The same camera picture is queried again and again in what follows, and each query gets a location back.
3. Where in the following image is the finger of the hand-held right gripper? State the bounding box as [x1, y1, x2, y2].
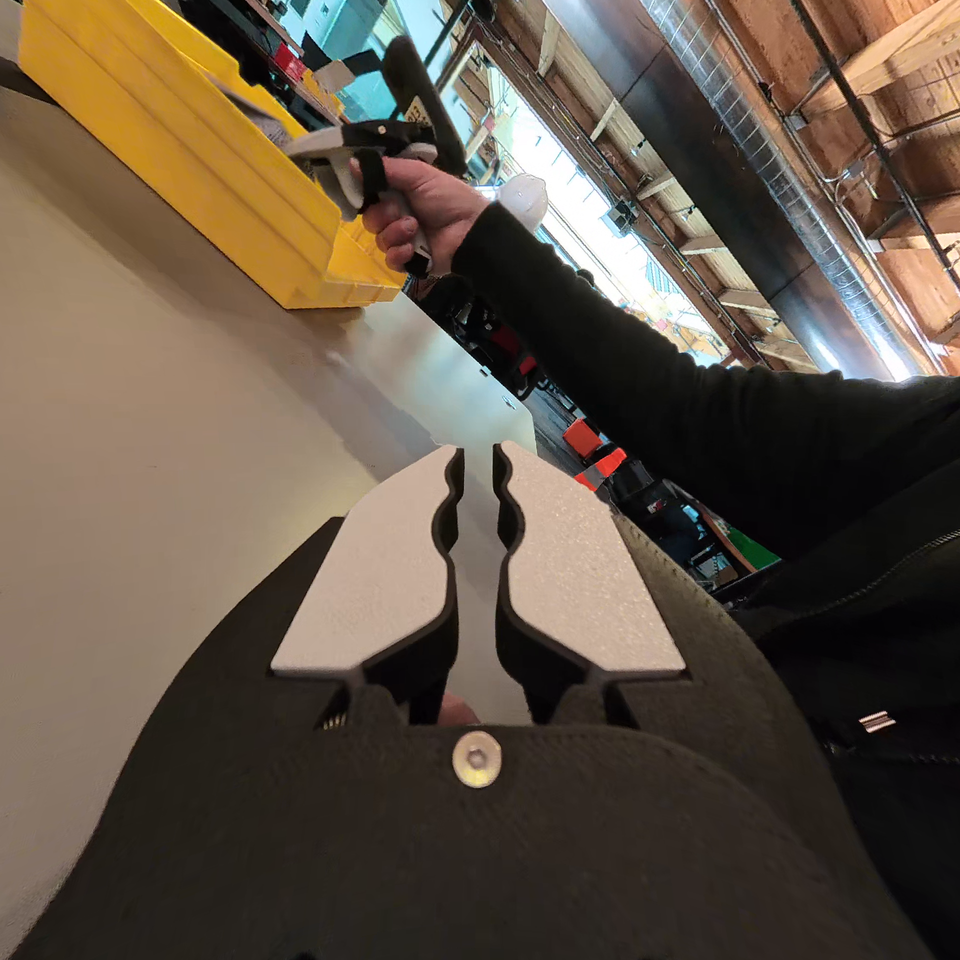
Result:
[285, 123, 350, 177]

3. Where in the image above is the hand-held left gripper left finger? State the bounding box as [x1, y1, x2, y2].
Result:
[270, 444, 465, 726]

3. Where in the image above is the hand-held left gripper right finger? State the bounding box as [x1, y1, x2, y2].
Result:
[491, 441, 688, 726]

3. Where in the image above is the yellow plastic bin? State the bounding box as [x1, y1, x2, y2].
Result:
[16, 0, 411, 311]

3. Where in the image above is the person's right forearm black sleeve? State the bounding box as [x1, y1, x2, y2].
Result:
[450, 201, 789, 560]

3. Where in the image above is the person's right hand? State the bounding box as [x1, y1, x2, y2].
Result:
[360, 157, 492, 275]

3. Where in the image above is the orange reflective safety vest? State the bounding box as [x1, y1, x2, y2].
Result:
[562, 418, 629, 493]

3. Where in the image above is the white rounded object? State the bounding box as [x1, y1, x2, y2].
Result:
[496, 173, 549, 220]

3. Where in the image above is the green board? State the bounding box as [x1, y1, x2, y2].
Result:
[701, 517, 783, 577]

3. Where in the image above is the person's black jacket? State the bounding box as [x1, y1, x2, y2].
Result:
[731, 373, 960, 960]

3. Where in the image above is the silver ventilation duct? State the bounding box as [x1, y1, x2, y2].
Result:
[637, 0, 925, 381]

